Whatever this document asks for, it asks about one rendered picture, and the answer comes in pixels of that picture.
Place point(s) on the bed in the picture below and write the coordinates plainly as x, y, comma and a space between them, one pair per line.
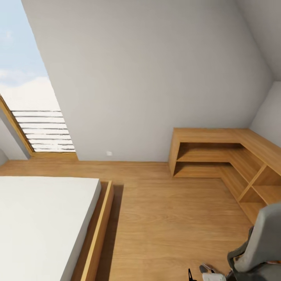
52, 228

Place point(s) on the swivel chair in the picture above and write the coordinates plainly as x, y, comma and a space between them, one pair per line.
263, 245

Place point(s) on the bookcase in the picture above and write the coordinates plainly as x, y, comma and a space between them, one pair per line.
246, 159
193, 149
264, 190

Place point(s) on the fixed window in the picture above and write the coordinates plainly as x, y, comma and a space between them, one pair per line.
26, 94

